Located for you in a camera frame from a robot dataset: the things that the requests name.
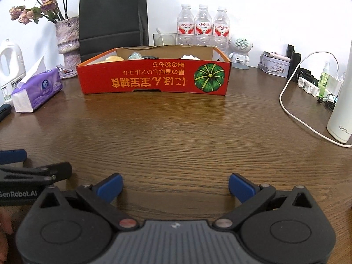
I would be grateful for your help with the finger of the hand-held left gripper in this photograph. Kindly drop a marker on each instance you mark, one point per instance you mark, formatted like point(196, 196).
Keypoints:
point(41, 173)
point(13, 156)

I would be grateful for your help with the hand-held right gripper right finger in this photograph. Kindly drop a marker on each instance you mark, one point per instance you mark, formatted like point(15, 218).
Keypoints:
point(242, 188)

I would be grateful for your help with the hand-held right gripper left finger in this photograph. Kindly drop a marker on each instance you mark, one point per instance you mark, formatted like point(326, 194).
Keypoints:
point(111, 188)

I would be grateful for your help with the red cardboard box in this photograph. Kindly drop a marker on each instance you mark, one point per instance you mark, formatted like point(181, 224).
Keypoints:
point(154, 77)

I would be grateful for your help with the yellow plush toy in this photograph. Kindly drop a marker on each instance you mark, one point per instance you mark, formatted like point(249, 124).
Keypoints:
point(114, 58)

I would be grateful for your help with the clear plastic bag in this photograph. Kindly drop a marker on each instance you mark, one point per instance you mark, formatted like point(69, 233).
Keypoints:
point(134, 56)

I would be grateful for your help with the person's left hand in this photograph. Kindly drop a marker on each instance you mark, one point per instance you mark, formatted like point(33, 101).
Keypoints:
point(5, 225)

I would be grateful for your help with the dark blue case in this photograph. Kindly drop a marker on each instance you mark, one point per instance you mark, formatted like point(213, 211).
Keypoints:
point(4, 112)

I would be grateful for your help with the purple tissue box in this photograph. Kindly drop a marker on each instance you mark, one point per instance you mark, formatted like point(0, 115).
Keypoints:
point(41, 88)

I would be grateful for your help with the white detergent jug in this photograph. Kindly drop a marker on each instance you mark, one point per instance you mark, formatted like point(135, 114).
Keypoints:
point(19, 68)

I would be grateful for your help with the white power strip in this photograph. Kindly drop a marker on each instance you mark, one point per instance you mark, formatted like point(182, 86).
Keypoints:
point(308, 85)

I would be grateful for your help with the white thermos bottle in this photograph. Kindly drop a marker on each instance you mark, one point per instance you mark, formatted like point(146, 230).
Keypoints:
point(341, 110)

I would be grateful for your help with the white tin box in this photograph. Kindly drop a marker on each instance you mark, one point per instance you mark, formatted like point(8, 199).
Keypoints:
point(275, 66)

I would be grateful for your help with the mottled purple vase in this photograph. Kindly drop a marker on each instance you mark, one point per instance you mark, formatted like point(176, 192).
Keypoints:
point(68, 41)

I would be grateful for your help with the black small device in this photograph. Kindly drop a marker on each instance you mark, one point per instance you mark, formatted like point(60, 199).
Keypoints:
point(305, 73)

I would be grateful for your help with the green spray bottle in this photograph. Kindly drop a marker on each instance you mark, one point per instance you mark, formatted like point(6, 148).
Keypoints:
point(323, 82)

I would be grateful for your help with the white charger block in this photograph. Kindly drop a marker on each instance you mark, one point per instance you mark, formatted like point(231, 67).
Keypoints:
point(335, 85)

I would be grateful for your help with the white robot speaker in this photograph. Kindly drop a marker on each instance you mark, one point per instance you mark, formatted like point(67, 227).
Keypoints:
point(240, 45)

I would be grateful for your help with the glass cup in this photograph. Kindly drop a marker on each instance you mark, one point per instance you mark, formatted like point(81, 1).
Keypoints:
point(165, 40)

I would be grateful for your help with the clear water bottle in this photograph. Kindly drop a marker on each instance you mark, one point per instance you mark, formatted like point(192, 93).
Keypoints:
point(186, 30)
point(204, 30)
point(221, 31)

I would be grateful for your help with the black paper bag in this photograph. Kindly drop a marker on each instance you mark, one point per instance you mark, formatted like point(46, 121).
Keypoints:
point(110, 19)

